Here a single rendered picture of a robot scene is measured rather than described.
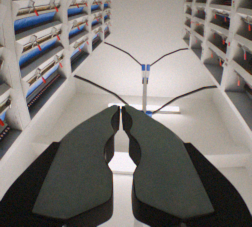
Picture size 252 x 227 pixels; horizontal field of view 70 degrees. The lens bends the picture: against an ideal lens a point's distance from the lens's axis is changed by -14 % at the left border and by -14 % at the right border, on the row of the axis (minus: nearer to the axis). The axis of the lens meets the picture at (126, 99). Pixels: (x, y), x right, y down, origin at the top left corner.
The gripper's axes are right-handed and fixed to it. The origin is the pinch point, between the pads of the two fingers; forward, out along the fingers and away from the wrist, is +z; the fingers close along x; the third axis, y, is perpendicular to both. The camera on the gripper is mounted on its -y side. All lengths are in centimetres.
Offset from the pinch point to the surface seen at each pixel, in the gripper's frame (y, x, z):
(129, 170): 172, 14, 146
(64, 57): 39, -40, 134
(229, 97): 57, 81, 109
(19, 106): 42, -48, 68
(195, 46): 58, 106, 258
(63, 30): 19, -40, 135
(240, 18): 0, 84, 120
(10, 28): 5, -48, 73
